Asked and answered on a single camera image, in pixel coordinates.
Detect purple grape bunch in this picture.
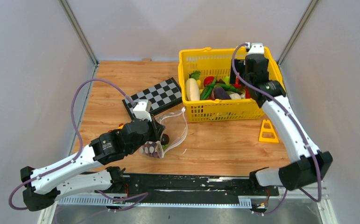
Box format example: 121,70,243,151
142,141,163,158

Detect dark avocado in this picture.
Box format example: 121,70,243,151
160,134,170,145

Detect clear polka dot zip bag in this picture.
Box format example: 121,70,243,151
138,107,188,159

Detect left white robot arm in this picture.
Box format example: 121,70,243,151
20,119,165,211

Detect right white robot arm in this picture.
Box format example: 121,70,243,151
231,54,333,195

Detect white garlic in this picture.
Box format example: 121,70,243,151
229,93,242,100

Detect purple eggplant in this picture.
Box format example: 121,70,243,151
213,85,231,100

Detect yellow plastic basket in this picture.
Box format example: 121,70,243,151
178,46,286,123

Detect red bell pepper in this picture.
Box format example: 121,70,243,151
203,76,215,87

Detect green bean pods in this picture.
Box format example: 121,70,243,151
200,77,240,100

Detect black grey chessboard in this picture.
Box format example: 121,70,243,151
130,77,182,115

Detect white radish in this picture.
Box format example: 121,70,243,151
185,78,200,101

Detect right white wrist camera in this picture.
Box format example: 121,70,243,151
246,43,265,55

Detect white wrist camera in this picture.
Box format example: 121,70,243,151
246,43,265,55
133,99,152,121

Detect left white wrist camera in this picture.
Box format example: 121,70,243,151
133,99,152,121

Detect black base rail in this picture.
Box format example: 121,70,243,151
103,173,279,204

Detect yellow triangle frame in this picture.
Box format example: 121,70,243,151
258,119,279,144

